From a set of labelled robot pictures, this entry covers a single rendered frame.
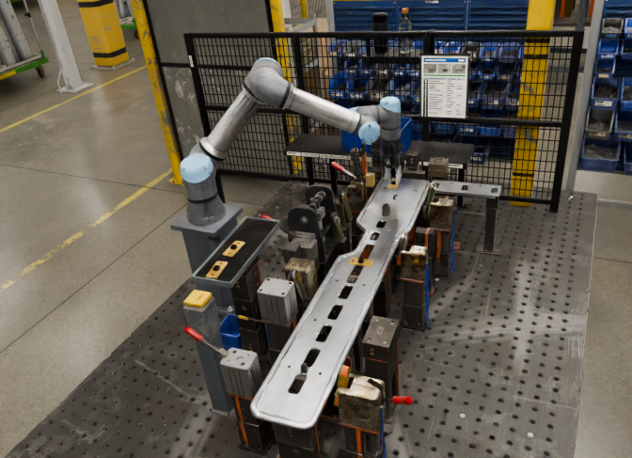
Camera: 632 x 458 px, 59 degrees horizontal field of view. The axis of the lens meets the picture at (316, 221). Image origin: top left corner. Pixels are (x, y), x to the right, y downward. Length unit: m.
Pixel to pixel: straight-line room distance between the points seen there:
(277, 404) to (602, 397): 1.85
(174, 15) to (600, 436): 3.75
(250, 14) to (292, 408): 3.09
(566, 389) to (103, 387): 1.56
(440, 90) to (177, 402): 1.74
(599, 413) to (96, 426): 2.12
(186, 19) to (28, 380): 2.64
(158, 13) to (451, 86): 2.61
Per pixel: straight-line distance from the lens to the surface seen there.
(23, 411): 3.36
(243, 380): 1.61
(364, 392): 1.47
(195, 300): 1.67
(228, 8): 4.23
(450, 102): 2.74
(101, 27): 9.40
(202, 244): 2.17
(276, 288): 1.73
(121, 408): 2.11
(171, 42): 4.63
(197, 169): 2.07
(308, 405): 1.53
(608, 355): 3.25
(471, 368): 2.04
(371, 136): 2.01
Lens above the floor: 2.15
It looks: 31 degrees down
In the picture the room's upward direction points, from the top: 6 degrees counter-clockwise
